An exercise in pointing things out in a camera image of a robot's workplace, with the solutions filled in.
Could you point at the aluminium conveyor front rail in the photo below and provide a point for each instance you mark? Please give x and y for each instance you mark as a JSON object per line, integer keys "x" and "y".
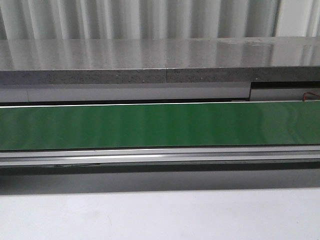
{"x": 162, "y": 159}

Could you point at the green conveyor belt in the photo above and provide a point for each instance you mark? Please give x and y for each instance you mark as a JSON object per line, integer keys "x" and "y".
{"x": 159, "y": 125}

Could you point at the white corrugated curtain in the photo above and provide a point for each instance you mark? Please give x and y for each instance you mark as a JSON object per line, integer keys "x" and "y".
{"x": 157, "y": 19}

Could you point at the grey conveyor rear rail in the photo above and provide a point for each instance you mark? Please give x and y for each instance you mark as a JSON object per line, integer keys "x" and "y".
{"x": 57, "y": 94}

